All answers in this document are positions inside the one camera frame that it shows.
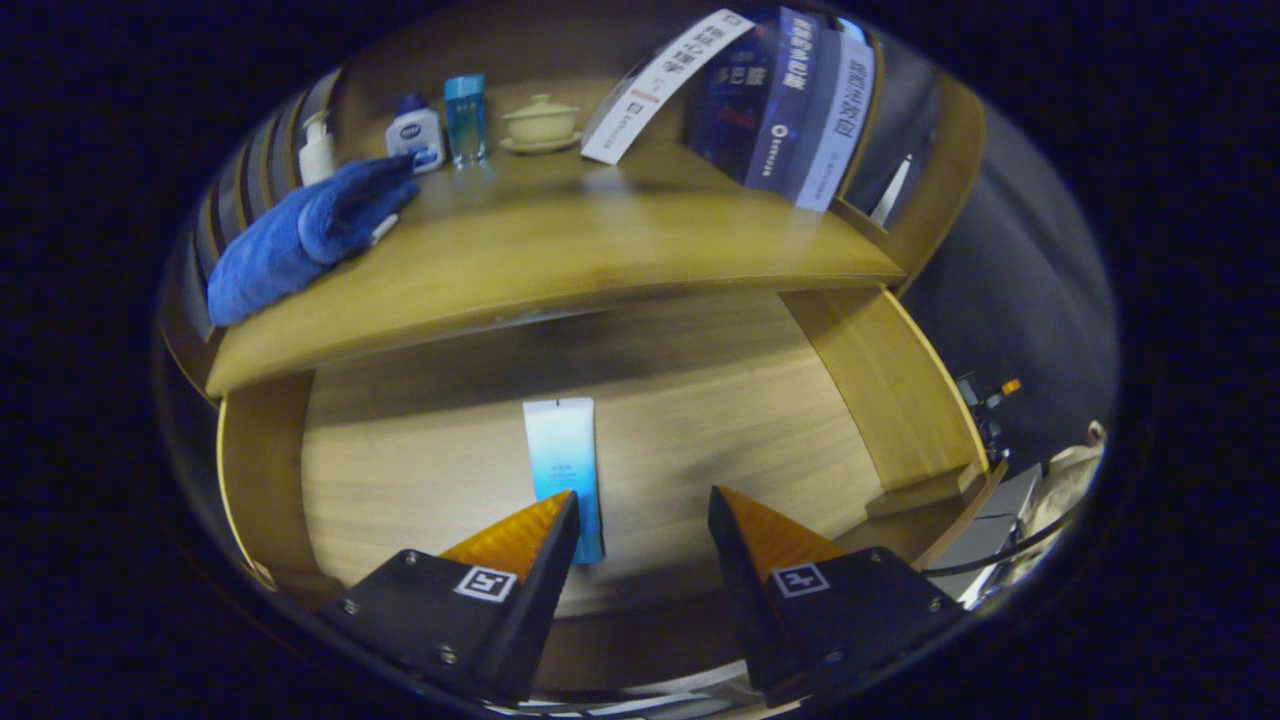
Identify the blue and white cosmetic tube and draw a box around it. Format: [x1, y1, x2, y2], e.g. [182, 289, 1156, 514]
[522, 397, 606, 565]

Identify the white lotion bottle blue cap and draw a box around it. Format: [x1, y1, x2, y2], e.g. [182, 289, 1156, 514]
[386, 93, 447, 175]

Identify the beige cloth bag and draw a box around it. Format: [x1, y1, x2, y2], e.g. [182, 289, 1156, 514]
[1020, 420, 1106, 561]

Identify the dark blue book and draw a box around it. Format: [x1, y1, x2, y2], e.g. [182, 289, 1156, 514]
[690, 5, 821, 196]

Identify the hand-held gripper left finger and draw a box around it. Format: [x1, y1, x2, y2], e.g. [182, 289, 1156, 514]
[318, 490, 581, 706]

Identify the white book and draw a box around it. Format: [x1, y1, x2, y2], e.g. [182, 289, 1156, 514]
[580, 8, 756, 166]

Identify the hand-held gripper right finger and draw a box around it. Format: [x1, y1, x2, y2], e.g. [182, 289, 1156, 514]
[708, 486, 969, 706]

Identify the black and orange clamp tool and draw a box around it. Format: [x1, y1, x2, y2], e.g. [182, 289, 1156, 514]
[955, 375, 1023, 461]

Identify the wooden drawer with black knob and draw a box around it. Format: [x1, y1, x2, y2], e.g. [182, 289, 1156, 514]
[215, 285, 1006, 696]

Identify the grey-purple book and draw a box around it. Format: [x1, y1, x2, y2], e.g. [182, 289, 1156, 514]
[795, 25, 878, 213]

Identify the blue rolled towel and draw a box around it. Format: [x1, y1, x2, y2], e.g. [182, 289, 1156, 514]
[207, 155, 421, 327]

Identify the clear blue bottle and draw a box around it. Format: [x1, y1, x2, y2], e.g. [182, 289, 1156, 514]
[444, 74, 489, 169]

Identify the beige lidded tea cup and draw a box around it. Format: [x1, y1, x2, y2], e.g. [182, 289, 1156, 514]
[498, 94, 583, 156]

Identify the white pump bottle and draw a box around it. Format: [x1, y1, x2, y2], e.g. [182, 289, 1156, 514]
[297, 110, 338, 187]

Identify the wooden countertop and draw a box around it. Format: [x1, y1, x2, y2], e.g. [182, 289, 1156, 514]
[205, 140, 906, 398]

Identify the wooden cabinet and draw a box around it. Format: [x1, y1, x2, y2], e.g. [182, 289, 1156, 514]
[155, 5, 991, 401]

